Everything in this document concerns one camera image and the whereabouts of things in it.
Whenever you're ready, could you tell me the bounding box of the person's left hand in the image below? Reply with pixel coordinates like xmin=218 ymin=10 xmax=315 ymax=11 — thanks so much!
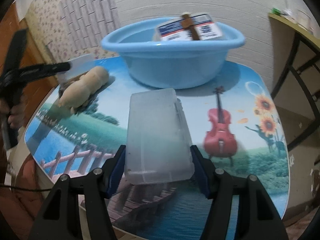
xmin=1 ymin=96 xmax=25 ymax=129

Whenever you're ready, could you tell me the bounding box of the card box with brown strap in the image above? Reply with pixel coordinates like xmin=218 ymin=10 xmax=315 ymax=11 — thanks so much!
xmin=152 ymin=12 xmax=224 ymax=41

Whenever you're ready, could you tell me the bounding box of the yellow side table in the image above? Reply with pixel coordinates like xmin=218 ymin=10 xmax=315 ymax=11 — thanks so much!
xmin=268 ymin=12 xmax=320 ymax=151

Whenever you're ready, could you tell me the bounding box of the tan bear plush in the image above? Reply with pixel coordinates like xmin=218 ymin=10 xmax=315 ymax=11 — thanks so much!
xmin=57 ymin=66 xmax=109 ymax=114

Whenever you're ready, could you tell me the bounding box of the frosted plastic case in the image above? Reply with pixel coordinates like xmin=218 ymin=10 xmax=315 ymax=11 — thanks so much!
xmin=124 ymin=88 xmax=194 ymax=185

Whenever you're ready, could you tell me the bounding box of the white paper cup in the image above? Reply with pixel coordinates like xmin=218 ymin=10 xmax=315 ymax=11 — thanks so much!
xmin=296 ymin=10 xmax=311 ymax=30

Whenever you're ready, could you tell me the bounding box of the orange sleeved left forearm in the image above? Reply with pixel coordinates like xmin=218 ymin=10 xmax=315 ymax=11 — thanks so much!
xmin=1 ymin=147 xmax=44 ymax=239

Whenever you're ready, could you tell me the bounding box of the light blue plastic basin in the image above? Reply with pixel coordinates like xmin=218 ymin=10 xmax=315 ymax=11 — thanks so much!
xmin=101 ymin=17 xmax=245 ymax=89

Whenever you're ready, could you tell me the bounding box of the clear box of toothpicks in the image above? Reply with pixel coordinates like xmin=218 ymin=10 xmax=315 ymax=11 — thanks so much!
xmin=56 ymin=54 xmax=95 ymax=85

